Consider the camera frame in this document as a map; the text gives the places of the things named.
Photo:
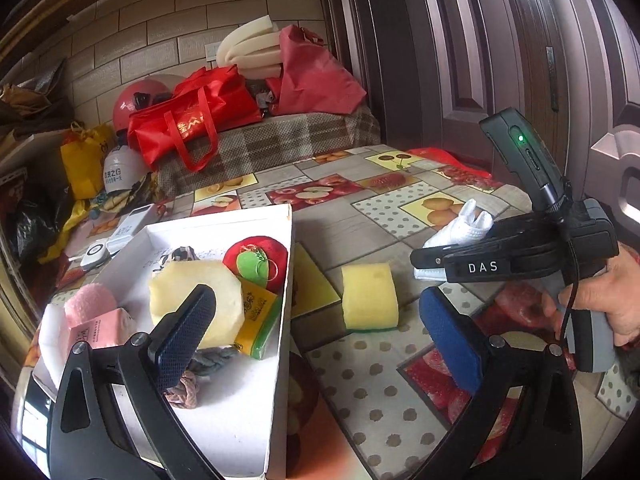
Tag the person's right hand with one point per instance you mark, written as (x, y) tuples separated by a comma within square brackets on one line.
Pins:
[(625, 295)]

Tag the brown paper bag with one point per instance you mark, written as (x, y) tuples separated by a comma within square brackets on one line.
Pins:
[(30, 97)]

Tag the yellow sponge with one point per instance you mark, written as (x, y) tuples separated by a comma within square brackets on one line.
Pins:
[(370, 295)]

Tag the cream foam sponge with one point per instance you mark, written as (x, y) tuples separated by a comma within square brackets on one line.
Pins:
[(175, 290)]

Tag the mauve metal door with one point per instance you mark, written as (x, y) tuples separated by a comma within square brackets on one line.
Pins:
[(600, 60)]

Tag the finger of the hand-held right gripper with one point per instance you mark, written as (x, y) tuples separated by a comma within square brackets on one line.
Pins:
[(525, 232), (431, 260)]

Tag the pink plush toy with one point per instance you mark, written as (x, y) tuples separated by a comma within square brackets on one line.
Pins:
[(90, 302)]

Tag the fruit print tablecloth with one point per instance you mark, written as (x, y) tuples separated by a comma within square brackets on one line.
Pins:
[(360, 385)]

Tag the red tote bag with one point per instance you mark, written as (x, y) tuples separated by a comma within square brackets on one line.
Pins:
[(200, 115)]

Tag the grey-blue scrunchie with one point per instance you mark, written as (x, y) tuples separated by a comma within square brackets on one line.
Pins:
[(217, 357)]

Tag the white power bank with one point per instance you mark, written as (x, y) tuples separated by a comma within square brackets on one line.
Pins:
[(130, 227)]

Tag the black plastic bag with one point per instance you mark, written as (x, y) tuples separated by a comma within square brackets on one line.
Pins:
[(40, 225)]

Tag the small white device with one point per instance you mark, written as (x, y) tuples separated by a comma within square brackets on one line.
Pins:
[(92, 254)]

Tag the red apple plush toy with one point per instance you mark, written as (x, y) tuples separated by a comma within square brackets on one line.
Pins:
[(252, 255)]

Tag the white knitted glove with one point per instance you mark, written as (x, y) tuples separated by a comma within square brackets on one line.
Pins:
[(465, 227)]

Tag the red cloth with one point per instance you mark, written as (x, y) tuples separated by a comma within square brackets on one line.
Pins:
[(450, 160)]

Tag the black and white patterned cloth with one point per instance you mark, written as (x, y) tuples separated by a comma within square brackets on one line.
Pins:
[(180, 256)]

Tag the white cardboard box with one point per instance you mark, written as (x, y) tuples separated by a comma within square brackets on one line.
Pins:
[(235, 410)]

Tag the yellow shopping bag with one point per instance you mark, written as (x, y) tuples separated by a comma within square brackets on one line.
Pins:
[(87, 160)]

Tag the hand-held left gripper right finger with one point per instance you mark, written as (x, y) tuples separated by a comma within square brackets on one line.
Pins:
[(450, 345)]

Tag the brown panelled door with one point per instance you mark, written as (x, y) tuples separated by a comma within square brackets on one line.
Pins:
[(425, 60)]

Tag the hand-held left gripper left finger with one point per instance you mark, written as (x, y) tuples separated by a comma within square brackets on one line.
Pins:
[(182, 340)]

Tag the pink tissue pack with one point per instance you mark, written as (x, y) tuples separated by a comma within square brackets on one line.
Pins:
[(105, 330)]

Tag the red helmet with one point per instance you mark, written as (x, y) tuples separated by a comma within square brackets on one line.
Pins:
[(130, 105)]

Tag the wall outlet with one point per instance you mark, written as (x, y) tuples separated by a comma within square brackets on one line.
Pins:
[(212, 51)]

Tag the red cloth bag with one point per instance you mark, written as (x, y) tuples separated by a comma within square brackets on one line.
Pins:
[(315, 70)]

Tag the cream foam roll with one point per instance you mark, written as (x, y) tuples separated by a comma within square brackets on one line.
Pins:
[(250, 45)]

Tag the yellow tissue pack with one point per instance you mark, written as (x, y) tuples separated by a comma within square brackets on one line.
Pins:
[(257, 320)]

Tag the white helmet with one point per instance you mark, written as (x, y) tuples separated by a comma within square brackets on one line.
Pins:
[(125, 167)]

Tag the checked brown blanket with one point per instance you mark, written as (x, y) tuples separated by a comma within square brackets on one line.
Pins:
[(280, 140)]

